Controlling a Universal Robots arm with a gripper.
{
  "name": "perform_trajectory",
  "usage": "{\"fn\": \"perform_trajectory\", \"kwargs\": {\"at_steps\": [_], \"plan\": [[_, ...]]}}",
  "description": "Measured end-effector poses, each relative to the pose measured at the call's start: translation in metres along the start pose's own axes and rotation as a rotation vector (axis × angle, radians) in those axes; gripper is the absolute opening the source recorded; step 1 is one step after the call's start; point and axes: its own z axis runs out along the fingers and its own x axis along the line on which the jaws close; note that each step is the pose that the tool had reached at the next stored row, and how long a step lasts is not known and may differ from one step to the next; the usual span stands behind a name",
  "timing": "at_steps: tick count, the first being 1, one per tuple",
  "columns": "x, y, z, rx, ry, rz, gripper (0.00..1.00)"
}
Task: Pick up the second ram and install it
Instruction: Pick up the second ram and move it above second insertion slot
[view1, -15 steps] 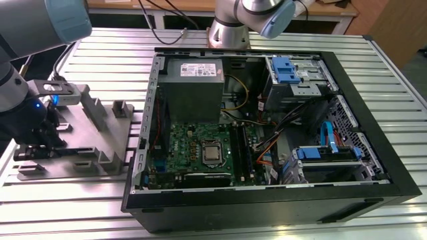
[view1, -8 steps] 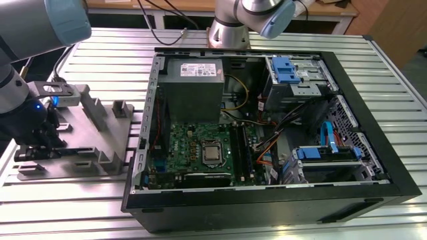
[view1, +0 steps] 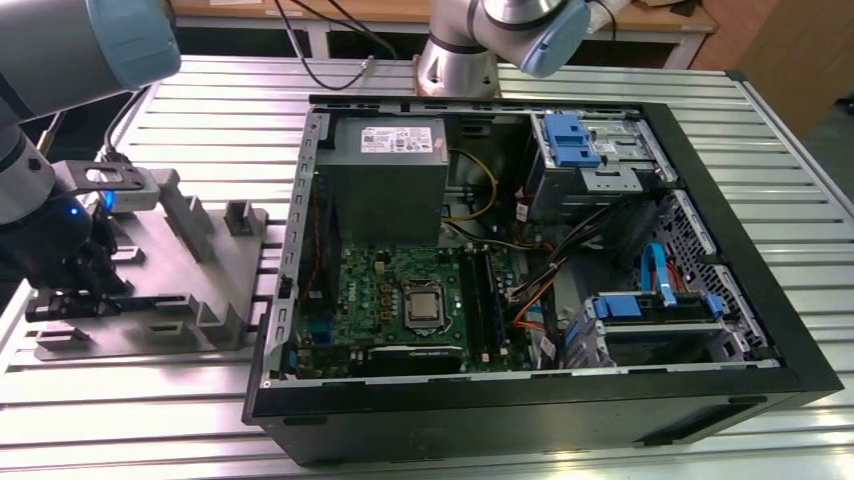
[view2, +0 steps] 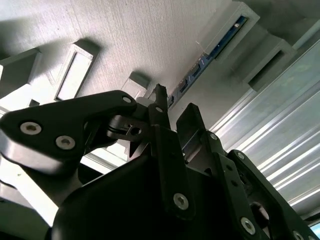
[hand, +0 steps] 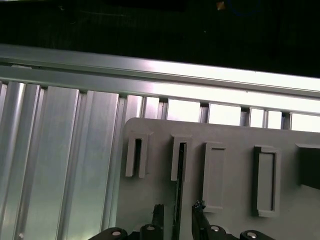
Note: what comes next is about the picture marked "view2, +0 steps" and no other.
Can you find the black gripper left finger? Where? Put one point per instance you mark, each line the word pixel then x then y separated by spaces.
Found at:
pixel 50 130

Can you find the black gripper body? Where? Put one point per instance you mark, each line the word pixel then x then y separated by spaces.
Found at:
pixel 112 212

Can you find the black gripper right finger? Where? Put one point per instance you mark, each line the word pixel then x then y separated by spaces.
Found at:
pixel 230 180

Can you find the blue RAM stick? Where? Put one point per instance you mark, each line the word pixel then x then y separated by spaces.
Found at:
pixel 225 41

